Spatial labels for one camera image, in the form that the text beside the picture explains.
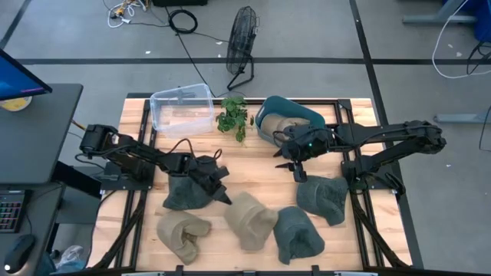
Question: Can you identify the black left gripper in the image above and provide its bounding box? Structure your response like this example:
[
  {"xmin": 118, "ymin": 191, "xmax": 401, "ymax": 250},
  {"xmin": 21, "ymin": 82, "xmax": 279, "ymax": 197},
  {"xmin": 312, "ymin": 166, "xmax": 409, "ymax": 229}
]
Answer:
[{"xmin": 186, "ymin": 154, "xmax": 233, "ymax": 205}]

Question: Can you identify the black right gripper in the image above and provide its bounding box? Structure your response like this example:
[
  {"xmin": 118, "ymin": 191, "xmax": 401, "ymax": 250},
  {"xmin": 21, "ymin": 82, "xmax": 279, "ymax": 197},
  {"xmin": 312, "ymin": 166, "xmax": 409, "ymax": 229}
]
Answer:
[{"xmin": 272, "ymin": 124, "xmax": 333, "ymax": 183}]

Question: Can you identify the dark green knit hat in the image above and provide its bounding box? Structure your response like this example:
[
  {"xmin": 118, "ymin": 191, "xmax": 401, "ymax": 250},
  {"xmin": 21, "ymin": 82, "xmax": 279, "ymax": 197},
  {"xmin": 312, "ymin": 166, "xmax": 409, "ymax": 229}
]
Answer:
[
  {"xmin": 272, "ymin": 205, "xmax": 326, "ymax": 265},
  {"xmin": 162, "ymin": 174, "xmax": 227, "ymax": 212}
]

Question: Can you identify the tan knit hat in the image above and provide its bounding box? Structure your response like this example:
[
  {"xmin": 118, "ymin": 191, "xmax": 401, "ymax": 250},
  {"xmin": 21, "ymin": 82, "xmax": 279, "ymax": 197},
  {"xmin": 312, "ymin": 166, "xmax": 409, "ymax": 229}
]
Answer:
[
  {"xmin": 156, "ymin": 209, "xmax": 212, "ymax": 266},
  {"xmin": 223, "ymin": 191, "xmax": 279, "ymax": 252},
  {"xmin": 260, "ymin": 113, "xmax": 311, "ymax": 143}
]

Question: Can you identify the clear plastic bin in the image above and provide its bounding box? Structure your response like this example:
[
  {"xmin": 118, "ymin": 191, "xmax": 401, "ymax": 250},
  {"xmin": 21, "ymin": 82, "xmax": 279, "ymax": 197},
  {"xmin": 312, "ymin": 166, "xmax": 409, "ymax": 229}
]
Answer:
[{"xmin": 149, "ymin": 83, "xmax": 215, "ymax": 139}]

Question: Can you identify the dark green brimmed hat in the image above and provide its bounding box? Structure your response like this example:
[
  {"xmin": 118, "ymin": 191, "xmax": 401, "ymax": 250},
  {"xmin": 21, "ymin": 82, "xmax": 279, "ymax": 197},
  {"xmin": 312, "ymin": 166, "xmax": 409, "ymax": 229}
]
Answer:
[{"xmin": 295, "ymin": 175, "xmax": 349, "ymax": 226}]

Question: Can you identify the teal plastic bin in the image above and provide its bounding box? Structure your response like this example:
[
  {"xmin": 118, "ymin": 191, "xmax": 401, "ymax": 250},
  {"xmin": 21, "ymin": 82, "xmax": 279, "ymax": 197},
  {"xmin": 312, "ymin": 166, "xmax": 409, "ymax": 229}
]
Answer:
[{"xmin": 255, "ymin": 95, "xmax": 327, "ymax": 149}]

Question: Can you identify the green leafy plant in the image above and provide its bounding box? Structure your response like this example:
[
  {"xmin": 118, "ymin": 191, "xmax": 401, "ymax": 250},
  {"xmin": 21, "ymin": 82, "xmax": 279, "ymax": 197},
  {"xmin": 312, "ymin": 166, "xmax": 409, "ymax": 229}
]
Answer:
[{"xmin": 215, "ymin": 95, "xmax": 255, "ymax": 144}]

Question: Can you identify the black floor fan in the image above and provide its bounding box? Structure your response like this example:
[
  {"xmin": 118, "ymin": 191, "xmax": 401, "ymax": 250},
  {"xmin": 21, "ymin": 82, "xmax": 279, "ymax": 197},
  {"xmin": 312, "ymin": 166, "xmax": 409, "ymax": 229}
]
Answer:
[{"xmin": 225, "ymin": 5, "xmax": 261, "ymax": 92}]

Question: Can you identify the black desk support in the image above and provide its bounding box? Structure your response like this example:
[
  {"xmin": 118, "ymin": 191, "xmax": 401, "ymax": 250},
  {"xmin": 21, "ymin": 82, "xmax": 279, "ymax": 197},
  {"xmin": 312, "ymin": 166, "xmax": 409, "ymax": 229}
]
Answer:
[{"xmin": 51, "ymin": 160, "xmax": 103, "ymax": 200}]

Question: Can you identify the grey white bundle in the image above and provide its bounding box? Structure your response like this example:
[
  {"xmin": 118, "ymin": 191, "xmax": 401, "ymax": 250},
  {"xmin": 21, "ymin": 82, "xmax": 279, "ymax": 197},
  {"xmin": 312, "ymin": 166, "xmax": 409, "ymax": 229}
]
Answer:
[{"xmin": 55, "ymin": 245, "xmax": 87, "ymax": 274}]

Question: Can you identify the grey keyboard desk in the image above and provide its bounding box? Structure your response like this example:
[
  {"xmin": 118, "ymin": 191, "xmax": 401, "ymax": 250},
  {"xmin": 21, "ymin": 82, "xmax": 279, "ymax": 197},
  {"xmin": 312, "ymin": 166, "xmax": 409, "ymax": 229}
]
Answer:
[{"xmin": 0, "ymin": 182, "xmax": 65, "ymax": 276}]

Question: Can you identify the grey desk foot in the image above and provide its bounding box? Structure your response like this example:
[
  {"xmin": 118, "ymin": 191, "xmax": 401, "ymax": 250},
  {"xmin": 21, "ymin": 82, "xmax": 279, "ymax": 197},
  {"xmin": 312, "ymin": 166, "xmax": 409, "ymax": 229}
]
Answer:
[{"xmin": 433, "ymin": 109, "xmax": 491, "ymax": 124}]

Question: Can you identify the black box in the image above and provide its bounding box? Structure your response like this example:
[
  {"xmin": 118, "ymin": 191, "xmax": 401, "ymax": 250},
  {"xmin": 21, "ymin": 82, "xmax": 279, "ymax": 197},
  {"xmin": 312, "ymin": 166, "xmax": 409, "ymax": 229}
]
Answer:
[{"xmin": 152, "ymin": 0, "xmax": 209, "ymax": 8}]

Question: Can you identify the black desk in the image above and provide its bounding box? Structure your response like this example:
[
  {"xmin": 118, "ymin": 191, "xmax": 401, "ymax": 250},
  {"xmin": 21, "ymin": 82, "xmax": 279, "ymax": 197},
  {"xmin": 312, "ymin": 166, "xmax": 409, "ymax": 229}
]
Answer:
[{"xmin": 0, "ymin": 83, "xmax": 84, "ymax": 189}]

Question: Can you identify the grey desk leg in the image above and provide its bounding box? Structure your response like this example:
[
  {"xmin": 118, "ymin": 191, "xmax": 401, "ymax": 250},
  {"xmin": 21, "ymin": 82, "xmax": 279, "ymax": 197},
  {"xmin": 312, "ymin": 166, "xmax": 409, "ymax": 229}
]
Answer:
[{"xmin": 401, "ymin": 0, "xmax": 476, "ymax": 26}]

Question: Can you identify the black computer mouse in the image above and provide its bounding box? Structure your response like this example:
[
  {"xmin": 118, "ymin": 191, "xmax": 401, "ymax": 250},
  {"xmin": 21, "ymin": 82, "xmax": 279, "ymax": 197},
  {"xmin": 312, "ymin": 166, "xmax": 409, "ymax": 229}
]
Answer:
[{"xmin": 2, "ymin": 233, "xmax": 36, "ymax": 274}]

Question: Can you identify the backlit keyboard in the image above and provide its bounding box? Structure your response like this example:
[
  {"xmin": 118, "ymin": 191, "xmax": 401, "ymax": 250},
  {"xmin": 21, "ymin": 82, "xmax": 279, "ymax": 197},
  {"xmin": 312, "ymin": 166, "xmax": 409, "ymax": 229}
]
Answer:
[{"xmin": 0, "ymin": 190, "xmax": 26, "ymax": 234}]

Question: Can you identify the yellow disc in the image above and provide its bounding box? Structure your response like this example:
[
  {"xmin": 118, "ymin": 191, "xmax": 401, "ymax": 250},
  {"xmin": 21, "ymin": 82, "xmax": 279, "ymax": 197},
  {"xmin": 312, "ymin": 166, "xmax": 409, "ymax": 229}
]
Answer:
[{"xmin": 0, "ymin": 95, "xmax": 34, "ymax": 113}]

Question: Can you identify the computer monitor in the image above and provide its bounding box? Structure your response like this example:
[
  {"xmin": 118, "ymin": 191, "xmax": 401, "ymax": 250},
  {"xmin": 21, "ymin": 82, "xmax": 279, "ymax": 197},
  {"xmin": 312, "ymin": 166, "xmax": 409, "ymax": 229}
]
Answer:
[{"xmin": 0, "ymin": 48, "xmax": 54, "ymax": 102}]

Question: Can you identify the blue object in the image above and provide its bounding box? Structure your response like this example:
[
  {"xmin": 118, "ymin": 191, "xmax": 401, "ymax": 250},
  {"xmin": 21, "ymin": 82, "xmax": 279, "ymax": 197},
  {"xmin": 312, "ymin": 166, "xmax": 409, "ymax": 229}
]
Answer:
[{"xmin": 440, "ymin": 0, "xmax": 491, "ymax": 43}]

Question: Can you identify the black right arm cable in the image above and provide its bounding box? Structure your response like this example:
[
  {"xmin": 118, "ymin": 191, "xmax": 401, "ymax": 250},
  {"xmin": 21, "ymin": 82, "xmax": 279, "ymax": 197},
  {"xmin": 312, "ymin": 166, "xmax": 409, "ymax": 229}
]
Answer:
[{"xmin": 272, "ymin": 127, "xmax": 295, "ymax": 146}]

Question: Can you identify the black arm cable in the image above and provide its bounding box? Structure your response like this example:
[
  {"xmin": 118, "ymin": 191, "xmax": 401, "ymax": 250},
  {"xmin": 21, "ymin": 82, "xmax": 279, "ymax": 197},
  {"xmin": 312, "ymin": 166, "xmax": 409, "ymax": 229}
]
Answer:
[
  {"xmin": 167, "ymin": 137, "xmax": 223, "ymax": 161},
  {"xmin": 272, "ymin": 127, "xmax": 295, "ymax": 146}
]

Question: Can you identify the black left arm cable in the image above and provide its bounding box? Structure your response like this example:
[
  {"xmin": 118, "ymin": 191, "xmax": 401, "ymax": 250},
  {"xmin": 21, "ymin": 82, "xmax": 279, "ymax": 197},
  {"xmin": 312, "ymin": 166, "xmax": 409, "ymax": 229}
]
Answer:
[{"xmin": 167, "ymin": 137, "xmax": 223, "ymax": 161}]

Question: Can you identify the black aluminium table frame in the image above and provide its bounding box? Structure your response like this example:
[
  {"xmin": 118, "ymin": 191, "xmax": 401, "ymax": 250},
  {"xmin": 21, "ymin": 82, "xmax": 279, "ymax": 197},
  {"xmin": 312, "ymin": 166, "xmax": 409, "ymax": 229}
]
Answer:
[{"xmin": 87, "ymin": 91, "xmax": 425, "ymax": 276}]

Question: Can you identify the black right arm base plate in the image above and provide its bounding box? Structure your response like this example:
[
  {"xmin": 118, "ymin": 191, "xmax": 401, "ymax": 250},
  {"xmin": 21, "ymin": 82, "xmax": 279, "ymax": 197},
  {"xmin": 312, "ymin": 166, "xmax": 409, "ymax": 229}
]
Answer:
[{"xmin": 340, "ymin": 157, "xmax": 407, "ymax": 196}]

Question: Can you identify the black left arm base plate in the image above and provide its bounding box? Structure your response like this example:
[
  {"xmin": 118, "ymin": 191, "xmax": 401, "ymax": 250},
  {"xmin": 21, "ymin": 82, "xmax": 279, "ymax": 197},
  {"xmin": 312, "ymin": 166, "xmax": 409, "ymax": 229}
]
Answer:
[{"xmin": 100, "ymin": 160, "xmax": 156, "ymax": 192}]

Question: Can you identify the long black floor cable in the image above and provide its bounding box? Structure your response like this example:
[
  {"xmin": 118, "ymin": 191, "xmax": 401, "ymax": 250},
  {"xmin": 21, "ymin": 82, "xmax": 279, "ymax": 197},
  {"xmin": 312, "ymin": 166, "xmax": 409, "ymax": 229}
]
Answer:
[{"xmin": 164, "ymin": 5, "xmax": 231, "ymax": 99}]

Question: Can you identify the coiled black cable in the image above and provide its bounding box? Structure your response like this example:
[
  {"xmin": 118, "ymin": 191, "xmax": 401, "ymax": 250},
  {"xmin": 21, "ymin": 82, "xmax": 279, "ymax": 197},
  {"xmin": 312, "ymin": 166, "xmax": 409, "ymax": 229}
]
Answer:
[{"xmin": 167, "ymin": 8, "xmax": 199, "ymax": 35}]

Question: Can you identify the long white cable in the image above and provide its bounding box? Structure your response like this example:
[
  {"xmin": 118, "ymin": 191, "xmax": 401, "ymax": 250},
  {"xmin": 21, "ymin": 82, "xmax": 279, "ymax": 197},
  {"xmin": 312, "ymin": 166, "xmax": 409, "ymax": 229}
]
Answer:
[{"xmin": 431, "ymin": 0, "xmax": 491, "ymax": 81}]

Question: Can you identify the white cable bundle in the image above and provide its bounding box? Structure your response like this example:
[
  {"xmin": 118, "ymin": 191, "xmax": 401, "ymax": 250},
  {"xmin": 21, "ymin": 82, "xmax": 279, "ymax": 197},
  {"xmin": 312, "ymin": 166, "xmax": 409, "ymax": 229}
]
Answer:
[{"xmin": 102, "ymin": 0, "xmax": 149, "ymax": 29}]

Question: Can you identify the black looped cable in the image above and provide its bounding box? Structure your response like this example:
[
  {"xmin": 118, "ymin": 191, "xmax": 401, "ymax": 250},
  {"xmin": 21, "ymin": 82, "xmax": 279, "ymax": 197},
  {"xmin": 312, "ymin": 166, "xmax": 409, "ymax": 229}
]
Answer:
[{"xmin": 466, "ymin": 40, "xmax": 491, "ymax": 76}]

